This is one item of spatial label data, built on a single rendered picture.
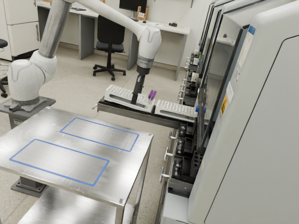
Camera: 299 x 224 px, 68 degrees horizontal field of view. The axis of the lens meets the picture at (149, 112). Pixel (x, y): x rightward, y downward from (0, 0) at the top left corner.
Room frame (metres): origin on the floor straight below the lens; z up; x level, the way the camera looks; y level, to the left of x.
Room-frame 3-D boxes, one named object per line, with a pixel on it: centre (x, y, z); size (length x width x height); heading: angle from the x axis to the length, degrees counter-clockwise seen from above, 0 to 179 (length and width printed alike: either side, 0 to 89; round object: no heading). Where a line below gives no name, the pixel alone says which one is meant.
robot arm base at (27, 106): (1.18, 0.79, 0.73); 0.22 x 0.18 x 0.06; 173
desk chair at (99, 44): (3.78, 0.84, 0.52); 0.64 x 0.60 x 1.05; 13
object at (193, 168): (0.72, -0.22, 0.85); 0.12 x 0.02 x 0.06; 172
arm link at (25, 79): (1.21, 0.78, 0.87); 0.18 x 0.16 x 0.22; 178
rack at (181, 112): (1.18, -0.18, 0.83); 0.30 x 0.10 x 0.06; 83
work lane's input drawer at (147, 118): (1.20, -0.01, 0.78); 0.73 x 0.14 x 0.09; 83
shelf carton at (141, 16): (4.63, 0.45, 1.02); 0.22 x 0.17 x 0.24; 173
